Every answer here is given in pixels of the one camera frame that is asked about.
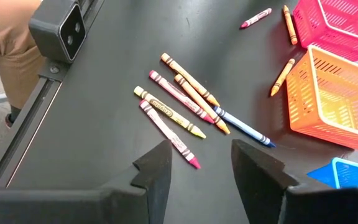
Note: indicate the yellow crayon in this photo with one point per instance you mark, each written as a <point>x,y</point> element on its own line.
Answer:
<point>166,110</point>

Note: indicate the orange crayon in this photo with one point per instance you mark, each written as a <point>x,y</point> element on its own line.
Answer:
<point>188,77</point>
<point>290,25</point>
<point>204,105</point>
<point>283,76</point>

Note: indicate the red-pink plastic basket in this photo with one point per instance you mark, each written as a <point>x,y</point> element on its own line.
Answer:
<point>303,18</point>

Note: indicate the orange plastic basket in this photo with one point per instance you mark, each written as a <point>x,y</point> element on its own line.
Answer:
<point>300,102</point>

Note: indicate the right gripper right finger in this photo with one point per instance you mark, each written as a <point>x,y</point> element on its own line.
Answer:
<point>315,208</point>

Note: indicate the dark grey table camera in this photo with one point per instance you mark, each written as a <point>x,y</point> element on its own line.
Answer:
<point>51,28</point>

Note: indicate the pink crayon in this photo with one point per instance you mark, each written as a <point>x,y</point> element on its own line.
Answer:
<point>166,129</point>
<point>179,95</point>
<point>256,18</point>

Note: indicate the blue plastic basket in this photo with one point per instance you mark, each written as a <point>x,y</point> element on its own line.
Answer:
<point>353,177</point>

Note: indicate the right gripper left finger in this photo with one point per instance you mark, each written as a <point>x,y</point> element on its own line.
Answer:
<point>73,208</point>

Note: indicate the dark blue crayon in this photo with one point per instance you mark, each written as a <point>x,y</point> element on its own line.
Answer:
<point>244,127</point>

